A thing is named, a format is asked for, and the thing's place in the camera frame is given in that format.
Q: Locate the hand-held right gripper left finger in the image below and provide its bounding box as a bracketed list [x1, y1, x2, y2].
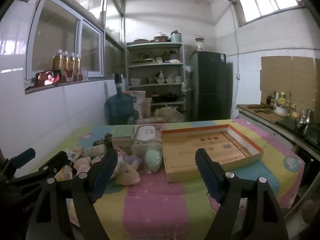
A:
[26, 148, 118, 240]

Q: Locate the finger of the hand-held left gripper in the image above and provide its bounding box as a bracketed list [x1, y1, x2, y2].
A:
[5, 148, 36, 172]
[7, 151, 73, 182]

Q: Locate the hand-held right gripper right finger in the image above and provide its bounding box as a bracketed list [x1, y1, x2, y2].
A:
[195, 148, 289, 240]

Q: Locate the beige plush rabbit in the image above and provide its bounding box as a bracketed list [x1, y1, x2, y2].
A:
[115, 160, 141, 185]

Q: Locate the purple plush toy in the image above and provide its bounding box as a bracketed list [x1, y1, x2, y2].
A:
[117, 148, 143, 170]

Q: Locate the clear plastic bag with food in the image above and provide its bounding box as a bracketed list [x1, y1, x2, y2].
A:
[145, 149, 163, 173]

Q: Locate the pink plush toy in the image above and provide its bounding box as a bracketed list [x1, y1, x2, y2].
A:
[74, 156, 92, 175]

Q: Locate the dark patterned cloth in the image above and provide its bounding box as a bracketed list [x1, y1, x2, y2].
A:
[93, 133, 113, 147]

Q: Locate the green lidded box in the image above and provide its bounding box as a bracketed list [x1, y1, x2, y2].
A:
[111, 126, 135, 154]

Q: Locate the tissue pack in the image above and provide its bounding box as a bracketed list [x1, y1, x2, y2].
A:
[131, 126, 163, 155]

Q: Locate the blue water jug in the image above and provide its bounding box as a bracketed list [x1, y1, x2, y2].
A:
[104, 74, 139, 126]

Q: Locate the plastic bag of food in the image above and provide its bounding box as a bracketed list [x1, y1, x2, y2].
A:
[153, 106, 185, 123]

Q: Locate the kitchen counter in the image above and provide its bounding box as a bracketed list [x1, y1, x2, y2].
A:
[236, 103, 320, 160]

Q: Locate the smartphone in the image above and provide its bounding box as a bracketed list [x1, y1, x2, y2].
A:
[35, 70, 62, 87]

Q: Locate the white sack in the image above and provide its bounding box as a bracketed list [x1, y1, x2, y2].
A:
[130, 91, 153, 118]

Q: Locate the wooden chopping board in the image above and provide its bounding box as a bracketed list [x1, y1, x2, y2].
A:
[247, 104, 273, 113]

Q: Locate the black pot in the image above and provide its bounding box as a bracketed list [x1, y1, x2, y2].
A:
[163, 92, 178, 103]

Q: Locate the dark refrigerator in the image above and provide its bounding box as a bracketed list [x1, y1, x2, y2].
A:
[189, 51, 234, 122]

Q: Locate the amber drink bottle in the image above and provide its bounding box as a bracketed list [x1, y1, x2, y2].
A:
[61, 51, 69, 82]
[74, 53, 83, 81]
[53, 50, 63, 71]
[68, 52, 76, 81]

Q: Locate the black gas stove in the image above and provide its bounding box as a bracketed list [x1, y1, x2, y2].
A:
[276, 116, 320, 142]

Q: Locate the white bowl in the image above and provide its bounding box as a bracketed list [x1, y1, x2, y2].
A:
[273, 105, 290, 118]

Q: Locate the row of condiment bottles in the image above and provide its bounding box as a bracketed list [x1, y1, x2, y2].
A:
[266, 90, 298, 111]

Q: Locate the metal kettle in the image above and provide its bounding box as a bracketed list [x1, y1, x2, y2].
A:
[295, 108, 314, 132]

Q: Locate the grey metal shelf rack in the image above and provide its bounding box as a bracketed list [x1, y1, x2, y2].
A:
[125, 42, 187, 117]

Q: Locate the sliding window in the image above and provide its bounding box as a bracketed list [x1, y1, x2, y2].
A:
[25, 0, 104, 81]

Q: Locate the teal canister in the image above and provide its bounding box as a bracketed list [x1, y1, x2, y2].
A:
[170, 30, 183, 43]

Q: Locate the lidded cooking pot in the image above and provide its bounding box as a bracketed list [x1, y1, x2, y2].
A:
[153, 32, 171, 43]

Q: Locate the cardboard wall panel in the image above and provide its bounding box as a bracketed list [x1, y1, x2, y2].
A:
[260, 56, 320, 111]

